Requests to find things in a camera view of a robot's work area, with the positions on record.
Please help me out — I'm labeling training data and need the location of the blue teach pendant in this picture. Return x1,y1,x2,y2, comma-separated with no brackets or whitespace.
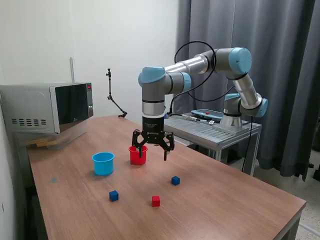
191,108,224,122

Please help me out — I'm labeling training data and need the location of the red plastic cup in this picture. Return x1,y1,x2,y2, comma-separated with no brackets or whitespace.
128,144,149,166

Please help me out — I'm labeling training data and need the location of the wooden boards stack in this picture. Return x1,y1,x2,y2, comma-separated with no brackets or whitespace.
24,138,61,149

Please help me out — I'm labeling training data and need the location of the black cable hanging off cart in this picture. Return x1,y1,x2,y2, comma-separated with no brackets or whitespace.
239,117,253,172

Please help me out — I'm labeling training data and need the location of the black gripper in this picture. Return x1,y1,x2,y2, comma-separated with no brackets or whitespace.
131,115,175,162

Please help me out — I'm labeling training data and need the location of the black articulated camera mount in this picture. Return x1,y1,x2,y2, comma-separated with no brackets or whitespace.
104,67,129,119

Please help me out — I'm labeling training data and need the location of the white wall pipe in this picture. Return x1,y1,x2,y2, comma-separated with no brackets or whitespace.
69,56,75,84

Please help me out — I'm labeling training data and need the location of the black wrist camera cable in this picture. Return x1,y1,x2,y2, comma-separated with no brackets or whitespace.
168,41,237,118

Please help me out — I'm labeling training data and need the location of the black cable with metal plug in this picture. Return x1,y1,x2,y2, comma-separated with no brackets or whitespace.
164,112,212,123

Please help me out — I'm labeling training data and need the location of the black chair base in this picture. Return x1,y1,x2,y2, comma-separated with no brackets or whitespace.
308,161,320,180

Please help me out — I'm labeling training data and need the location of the grey metal robot cart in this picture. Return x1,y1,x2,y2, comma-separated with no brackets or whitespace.
159,113,263,177

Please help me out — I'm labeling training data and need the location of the blue plastic bin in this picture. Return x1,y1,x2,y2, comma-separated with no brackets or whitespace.
91,151,116,177

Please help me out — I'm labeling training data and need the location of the silver microwave oven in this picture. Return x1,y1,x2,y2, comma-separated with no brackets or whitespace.
0,82,95,136

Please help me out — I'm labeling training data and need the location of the grey curtain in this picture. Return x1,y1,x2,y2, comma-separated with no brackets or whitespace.
173,0,320,182

